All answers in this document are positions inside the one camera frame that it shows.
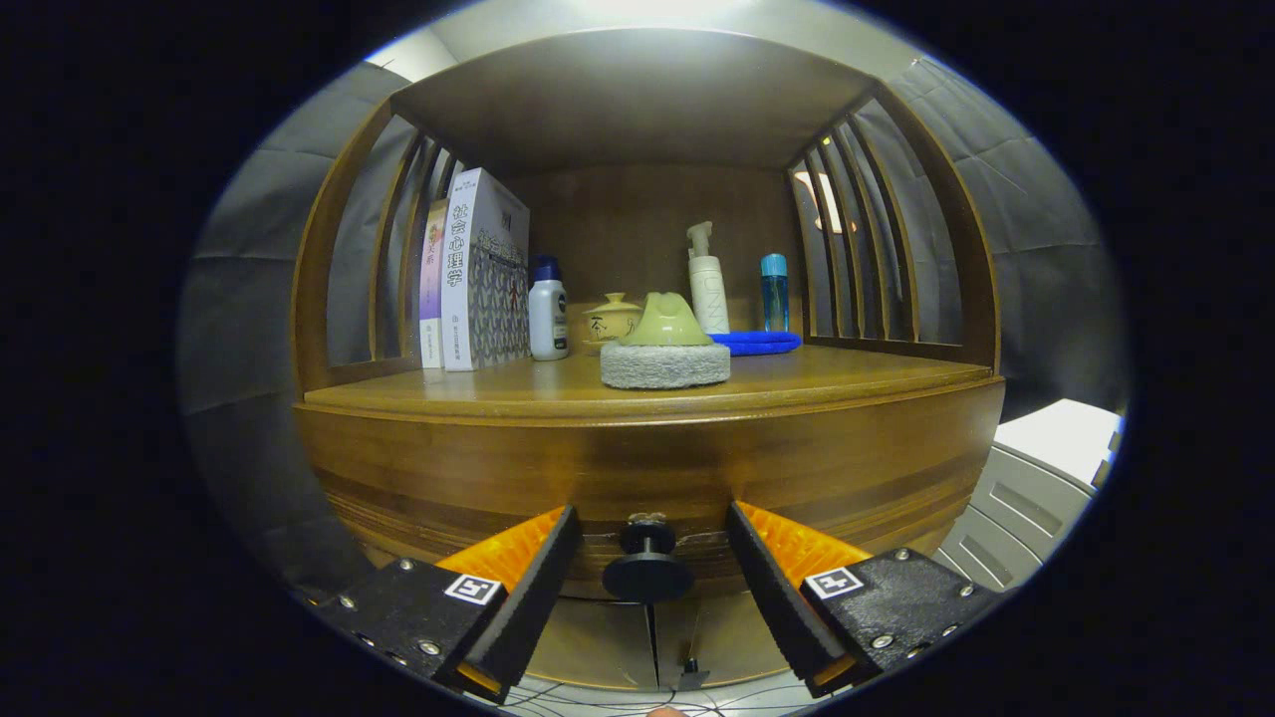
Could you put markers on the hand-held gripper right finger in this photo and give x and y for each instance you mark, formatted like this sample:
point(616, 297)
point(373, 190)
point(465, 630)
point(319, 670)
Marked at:
point(769, 588)

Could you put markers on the yellow lidded teacup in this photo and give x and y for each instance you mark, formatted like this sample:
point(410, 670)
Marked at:
point(608, 324)

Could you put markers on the white grey printer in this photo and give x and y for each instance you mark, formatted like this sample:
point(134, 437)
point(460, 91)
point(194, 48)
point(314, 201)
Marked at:
point(1036, 498)

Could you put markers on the wooden countertop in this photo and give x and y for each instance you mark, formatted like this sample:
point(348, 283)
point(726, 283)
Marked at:
point(817, 373)

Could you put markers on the wooden drawer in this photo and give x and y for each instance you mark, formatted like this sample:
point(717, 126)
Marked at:
point(697, 458)

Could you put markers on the thin purple book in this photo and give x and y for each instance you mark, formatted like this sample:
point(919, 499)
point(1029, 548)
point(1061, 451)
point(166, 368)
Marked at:
point(431, 289)

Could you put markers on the thick white book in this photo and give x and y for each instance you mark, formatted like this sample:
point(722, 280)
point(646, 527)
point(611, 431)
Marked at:
point(478, 269)

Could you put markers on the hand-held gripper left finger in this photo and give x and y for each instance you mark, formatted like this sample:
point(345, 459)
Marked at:
point(543, 588)

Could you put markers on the wooden cabinet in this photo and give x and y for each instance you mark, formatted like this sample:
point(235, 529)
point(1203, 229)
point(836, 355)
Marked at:
point(637, 100)

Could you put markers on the white bottle with blue cap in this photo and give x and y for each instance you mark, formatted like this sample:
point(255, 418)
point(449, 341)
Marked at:
point(548, 319)

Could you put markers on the white pump bottle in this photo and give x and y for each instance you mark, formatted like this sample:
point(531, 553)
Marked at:
point(709, 294)

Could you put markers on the black drawer knob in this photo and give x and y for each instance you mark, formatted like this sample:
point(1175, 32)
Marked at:
point(647, 578)

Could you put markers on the slim blue bottle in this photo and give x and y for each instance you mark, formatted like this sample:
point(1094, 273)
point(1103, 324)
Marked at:
point(775, 299)

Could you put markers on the wooden cabinet door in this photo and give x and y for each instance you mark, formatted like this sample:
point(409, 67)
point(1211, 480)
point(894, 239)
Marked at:
point(717, 637)
point(598, 642)

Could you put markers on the folded blue cloth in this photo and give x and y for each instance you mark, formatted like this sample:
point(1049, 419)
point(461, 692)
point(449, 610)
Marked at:
point(762, 344)

